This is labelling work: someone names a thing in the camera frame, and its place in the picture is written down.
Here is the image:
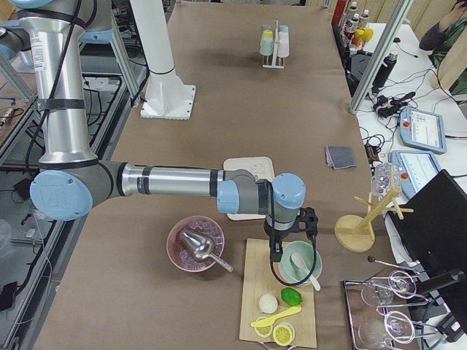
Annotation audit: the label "upper wine glass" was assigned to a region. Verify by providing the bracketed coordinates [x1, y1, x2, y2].
[360, 271, 416, 307]

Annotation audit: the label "lemon slice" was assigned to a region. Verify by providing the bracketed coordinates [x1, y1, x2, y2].
[254, 325, 273, 338]
[272, 322, 296, 346]

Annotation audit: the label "pink bowl with ice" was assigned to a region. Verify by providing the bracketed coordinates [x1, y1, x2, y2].
[166, 216, 225, 273]

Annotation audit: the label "pink cup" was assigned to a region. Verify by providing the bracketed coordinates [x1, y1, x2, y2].
[277, 33, 290, 58]

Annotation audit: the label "wooden mug tree stand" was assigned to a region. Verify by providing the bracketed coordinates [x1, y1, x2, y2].
[334, 185, 414, 252]

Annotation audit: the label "yellow plastic knife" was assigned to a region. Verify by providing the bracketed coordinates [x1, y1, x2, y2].
[250, 305, 302, 327]

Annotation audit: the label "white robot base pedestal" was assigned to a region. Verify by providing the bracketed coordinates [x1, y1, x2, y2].
[131, 0, 196, 120]

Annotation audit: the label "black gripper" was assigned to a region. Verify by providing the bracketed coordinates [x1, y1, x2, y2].
[263, 217, 296, 263]

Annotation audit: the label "lemon slice right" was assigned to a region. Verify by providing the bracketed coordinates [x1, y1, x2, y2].
[272, 322, 296, 346]

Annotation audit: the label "black monitor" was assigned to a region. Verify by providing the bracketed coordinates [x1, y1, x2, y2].
[385, 168, 467, 289]

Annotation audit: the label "white wire cup rack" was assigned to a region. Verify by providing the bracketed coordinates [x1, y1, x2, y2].
[260, 20, 286, 69]

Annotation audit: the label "black water bottle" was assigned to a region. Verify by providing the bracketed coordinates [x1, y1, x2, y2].
[371, 50, 398, 93]

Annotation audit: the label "white peeled egg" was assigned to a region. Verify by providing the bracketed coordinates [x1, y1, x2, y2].
[258, 293, 279, 314]

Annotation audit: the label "blue teach pendant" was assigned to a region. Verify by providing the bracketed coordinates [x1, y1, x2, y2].
[389, 150, 441, 199]
[399, 106, 447, 154]

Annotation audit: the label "white ceramic spoon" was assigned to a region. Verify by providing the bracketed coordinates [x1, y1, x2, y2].
[291, 252, 321, 291]

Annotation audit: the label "upper blue teach pendant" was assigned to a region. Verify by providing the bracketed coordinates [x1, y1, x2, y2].
[399, 106, 447, 154]

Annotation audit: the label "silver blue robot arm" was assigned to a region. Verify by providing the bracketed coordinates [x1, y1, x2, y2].
[15, 1, 306, 262]

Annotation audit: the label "dark glass rack tray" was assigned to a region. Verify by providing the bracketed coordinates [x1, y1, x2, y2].
[342, 271, 449, 349]

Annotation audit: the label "stacked mint green bowls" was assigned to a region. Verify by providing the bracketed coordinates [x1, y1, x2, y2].
[277, 240, 324, 287]

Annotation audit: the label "lower blue teach pendant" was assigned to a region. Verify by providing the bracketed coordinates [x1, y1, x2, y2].
[389, 150, 441, 199]

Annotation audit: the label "metal ice scoop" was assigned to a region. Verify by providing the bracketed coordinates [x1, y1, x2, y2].
[179, 229, 234, 272]

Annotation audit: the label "mint green cup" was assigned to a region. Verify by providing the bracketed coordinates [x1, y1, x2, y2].
[260, 36, 274, 56]

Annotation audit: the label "seated person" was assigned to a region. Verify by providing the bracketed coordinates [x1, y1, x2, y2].
[419, 1, 466, 68]

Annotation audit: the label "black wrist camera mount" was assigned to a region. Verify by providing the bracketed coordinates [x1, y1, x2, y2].
[298, 207, 318, 241]

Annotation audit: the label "lower wine glass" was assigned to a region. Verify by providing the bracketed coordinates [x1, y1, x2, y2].
[358, 311, 415, 349]

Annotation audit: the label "wine glass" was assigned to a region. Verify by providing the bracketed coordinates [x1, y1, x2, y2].
[360, 271, 416, 307]
[358, 311, 415, 349]

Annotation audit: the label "lemon slice left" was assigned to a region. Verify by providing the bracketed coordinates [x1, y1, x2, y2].
[254, 325, 273, 338]

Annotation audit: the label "green lime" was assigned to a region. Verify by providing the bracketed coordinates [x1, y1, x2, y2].
[280, 287, 303, 306]

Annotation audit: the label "aluminium frame post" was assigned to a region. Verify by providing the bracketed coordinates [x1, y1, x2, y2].
[349, 0, 414, 114]

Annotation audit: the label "yellow cup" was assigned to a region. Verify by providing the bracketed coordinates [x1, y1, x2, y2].
[261, 29, 274, 39]

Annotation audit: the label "folded grey cloth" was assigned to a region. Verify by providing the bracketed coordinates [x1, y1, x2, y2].
[325, 146, 357, 170]

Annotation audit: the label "wooden cutting board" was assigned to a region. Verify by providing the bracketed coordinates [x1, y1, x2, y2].
[238, 237, 318, 347]

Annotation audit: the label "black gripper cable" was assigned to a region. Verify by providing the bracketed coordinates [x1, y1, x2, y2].
[269, 233, 317, 287]

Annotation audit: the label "cream white rectangular tray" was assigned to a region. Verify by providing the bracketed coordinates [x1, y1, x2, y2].
[223, 156, 275, 221]

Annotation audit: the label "clear patterned glass cup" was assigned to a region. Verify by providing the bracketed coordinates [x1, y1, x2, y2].
[371, 163, 402, 200]

